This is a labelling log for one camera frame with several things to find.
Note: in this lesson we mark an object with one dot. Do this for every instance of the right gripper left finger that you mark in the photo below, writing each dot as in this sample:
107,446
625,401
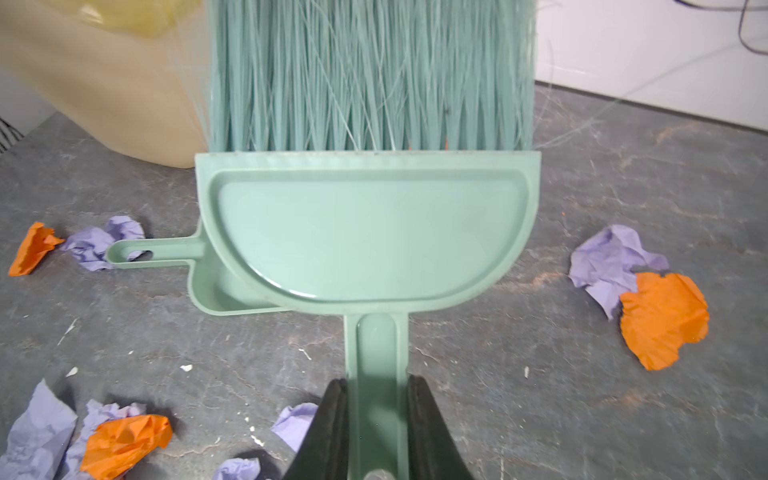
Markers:
324,453

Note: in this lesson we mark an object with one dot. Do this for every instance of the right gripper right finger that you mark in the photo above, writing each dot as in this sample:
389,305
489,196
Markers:
432,452

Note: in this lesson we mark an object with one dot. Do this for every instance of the green plastic dustpan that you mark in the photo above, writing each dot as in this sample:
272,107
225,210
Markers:
212,287

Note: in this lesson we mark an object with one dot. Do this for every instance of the green hand brush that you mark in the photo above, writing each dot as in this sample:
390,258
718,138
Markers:
370,160

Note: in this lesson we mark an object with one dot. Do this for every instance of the purple paper scrap front centre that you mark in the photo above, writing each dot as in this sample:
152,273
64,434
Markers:
238,469

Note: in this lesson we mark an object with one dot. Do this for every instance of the orange paper scrap front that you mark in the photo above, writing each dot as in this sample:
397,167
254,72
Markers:
117,446

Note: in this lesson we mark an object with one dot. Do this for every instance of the purple paper under orange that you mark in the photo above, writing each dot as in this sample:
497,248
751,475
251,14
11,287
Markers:
96,415

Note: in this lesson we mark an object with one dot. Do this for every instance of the purple paper scrap right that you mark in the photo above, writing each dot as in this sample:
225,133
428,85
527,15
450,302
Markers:
603,264

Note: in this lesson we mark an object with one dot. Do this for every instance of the orange paper scrap right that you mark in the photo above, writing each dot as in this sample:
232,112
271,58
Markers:
663,314

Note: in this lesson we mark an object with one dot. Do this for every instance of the purple paper scrap front left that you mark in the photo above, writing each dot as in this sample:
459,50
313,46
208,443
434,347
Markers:
39,438

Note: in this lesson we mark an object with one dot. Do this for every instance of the purple paper scrap near left gripper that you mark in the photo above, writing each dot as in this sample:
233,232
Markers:
89,246

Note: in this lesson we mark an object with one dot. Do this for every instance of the small orange paper scrap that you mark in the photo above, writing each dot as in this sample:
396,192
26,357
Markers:
39,241

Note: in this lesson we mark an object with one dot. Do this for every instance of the beige plastic trash bin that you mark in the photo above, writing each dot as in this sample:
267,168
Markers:
141,97

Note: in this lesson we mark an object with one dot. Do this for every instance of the yellow plastic bin liner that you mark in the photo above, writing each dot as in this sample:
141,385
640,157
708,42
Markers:
143,18

